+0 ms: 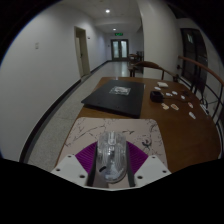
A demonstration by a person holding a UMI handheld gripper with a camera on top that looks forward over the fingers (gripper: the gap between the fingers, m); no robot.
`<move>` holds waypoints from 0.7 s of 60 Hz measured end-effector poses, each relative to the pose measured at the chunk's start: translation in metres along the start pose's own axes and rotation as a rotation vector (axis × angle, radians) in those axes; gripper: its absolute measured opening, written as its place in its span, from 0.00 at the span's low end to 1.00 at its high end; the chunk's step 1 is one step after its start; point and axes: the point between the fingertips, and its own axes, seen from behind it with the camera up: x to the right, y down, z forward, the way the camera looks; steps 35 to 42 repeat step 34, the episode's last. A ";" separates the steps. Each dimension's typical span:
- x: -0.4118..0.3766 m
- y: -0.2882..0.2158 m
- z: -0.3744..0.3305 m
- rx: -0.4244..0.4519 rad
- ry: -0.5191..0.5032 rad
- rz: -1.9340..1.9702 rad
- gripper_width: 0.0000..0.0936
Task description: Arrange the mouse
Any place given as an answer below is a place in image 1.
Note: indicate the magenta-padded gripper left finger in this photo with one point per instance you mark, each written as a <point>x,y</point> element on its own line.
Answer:
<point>68,168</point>

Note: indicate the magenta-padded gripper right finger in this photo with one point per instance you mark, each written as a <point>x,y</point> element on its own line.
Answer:
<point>151,168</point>

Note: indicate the transparent computer mouse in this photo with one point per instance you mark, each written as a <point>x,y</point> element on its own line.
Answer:
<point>112,156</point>

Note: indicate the white marble-print mouse pad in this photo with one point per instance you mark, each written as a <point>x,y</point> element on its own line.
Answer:
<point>86,131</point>

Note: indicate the small beige sticker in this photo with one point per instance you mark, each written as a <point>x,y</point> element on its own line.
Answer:
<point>165,106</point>

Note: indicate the small orange-white sticker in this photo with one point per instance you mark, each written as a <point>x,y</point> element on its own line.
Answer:
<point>174,107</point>

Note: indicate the small white sticker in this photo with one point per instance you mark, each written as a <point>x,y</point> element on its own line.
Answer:
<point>174,92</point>
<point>182,97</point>
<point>157,88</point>
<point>192,115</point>
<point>169,94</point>

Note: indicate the small black box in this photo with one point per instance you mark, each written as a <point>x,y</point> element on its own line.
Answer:
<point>156,97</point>

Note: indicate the small red-white sticker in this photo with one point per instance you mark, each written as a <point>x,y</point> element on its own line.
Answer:
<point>190,105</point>

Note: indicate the black flat mat, white label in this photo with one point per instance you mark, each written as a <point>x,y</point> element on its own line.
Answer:
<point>113,101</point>

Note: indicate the white booklet with black pen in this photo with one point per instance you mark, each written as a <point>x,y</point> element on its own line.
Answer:
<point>204,109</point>

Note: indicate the small white flat box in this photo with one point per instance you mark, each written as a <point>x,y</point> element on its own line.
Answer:
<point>162,84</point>

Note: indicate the wooden armchair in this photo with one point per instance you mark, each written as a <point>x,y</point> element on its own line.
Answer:
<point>153,64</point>

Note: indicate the wood-topped black metal railing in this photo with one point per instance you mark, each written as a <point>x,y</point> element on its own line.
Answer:
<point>200,68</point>

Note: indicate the dark wooden chair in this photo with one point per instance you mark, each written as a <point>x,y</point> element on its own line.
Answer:
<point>135,58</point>

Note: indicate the beige side door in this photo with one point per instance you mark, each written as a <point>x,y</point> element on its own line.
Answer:
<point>83,53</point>

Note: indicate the dark-framed window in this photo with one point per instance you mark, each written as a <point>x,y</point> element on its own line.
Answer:
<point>193,56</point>

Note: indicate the glass double door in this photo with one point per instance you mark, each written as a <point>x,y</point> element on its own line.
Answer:
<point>119,49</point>

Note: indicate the green exit sign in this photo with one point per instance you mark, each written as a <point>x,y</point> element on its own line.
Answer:
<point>118,34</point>

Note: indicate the white wall switch plate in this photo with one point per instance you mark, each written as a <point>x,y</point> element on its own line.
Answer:
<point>37,45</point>

